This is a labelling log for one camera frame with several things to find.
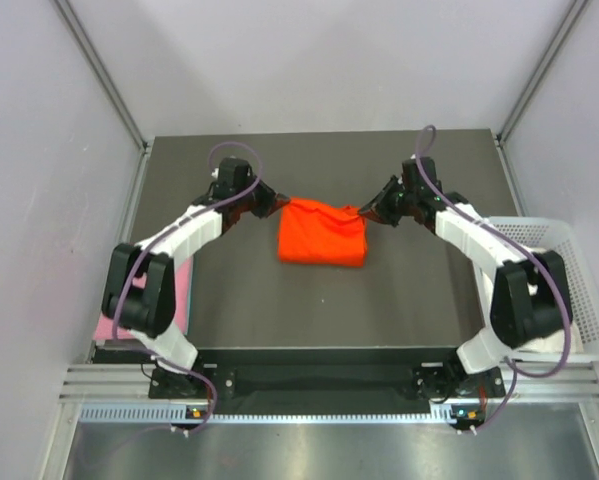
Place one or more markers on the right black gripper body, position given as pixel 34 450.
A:
pixel 398 202

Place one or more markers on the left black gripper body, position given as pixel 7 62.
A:
pixel 260 200

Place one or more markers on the orange t-shirt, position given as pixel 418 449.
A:
pixel 315 233

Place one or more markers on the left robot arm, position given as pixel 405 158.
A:
pixel 140 290

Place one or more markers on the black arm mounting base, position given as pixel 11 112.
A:
pixel 405 373

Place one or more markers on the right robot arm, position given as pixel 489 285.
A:
pixel 450 217

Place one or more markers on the folded light blue t-shirt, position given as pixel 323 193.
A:
pixel 190 296

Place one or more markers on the folded pink t-shirt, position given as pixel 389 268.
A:
pixel 183 280

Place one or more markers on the white t-shirt in basket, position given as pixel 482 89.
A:
pixel 549 340

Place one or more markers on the white plastic basket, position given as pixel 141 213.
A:
pixel 547 234

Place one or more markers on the slotted cable duct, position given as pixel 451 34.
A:
pixel 181 414

